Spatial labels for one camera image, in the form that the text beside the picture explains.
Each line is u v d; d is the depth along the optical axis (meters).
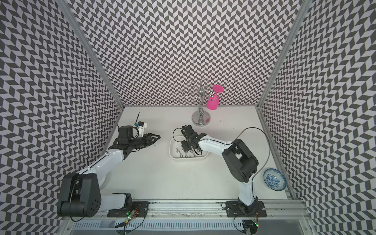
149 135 0.79
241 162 0.49
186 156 0.91
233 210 0.73
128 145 0.66
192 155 0.92
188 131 0.74
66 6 0.72
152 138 0.78
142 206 0.73
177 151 0.94
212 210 0.75
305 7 0.67
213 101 0.94
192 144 0.68
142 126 0.81
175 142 0.92
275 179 0.82
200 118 1.09
